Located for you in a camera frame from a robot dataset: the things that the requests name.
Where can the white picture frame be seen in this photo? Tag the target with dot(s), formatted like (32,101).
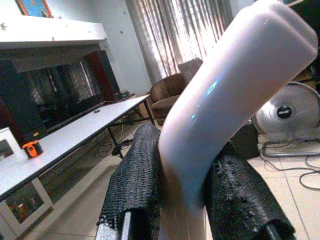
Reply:
(7,147)

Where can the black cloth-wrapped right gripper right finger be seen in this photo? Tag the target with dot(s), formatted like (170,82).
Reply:
(240,195)

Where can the orange framed picture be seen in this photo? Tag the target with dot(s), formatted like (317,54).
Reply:
(33,7)

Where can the orange and black small device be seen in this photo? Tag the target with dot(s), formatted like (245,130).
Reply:
(33,149)

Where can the white floor fan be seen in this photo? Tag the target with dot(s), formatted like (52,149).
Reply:
(287,112)

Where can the small black object on table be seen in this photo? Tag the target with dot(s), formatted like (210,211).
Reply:
(96,111)

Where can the white wall cabinet with shelves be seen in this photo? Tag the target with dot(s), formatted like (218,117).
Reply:
(50,75)

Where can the white striped curtain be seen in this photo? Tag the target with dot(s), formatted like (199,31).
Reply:
(175,32)

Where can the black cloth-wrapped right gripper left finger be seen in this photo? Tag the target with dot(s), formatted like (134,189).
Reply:
(136,175)

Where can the brown cushion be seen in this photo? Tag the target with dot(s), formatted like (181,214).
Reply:
(190,67)

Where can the brown armchair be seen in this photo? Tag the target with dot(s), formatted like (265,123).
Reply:
(166,96)

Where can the long white folding table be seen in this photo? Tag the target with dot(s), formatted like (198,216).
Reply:
(75,132)

